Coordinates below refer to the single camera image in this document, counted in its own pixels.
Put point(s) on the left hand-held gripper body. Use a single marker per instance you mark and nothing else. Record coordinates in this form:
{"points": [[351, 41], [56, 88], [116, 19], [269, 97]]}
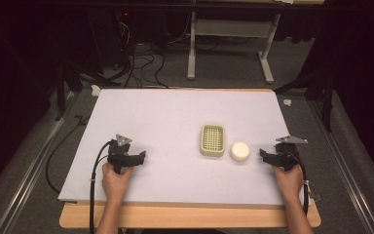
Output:
{"points": [[119, 154]]}

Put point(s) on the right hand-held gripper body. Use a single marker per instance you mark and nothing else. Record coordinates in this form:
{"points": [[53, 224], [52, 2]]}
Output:
{"points": [[287, 152]]}

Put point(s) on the person's left hand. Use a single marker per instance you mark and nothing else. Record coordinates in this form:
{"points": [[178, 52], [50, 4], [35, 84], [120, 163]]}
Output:
{"points": [[115, 183]]}

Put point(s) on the person's right hand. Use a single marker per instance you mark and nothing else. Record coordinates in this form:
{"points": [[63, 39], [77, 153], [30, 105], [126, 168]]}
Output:
{"points": [[289, 183]]}

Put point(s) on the round white soap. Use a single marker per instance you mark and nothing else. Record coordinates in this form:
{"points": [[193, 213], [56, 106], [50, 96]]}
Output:
{"points": [[239, 151]]}

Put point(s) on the white table mat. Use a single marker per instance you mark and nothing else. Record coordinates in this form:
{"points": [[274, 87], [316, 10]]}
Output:
{"points": [[168, 130]]}

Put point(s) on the white paper scrap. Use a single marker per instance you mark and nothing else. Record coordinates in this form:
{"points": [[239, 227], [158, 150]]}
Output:
{"points": [[95, 90], [287, 102]]}

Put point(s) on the pale green soap dish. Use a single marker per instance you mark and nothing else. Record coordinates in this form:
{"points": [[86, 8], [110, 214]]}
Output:
{"points": [[212, 140]]}

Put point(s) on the black metal stand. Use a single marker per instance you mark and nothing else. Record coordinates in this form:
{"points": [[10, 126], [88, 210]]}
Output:
{"points": [[324, 94]]}

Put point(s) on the metal floor rail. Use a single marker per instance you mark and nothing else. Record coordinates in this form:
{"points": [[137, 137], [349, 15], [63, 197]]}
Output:
{"points": [[29, 169], [344, 169]]}

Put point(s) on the white metal desk frame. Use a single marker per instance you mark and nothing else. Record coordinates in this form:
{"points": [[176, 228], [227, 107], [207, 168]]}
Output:
{"points": [[233, 27]]}

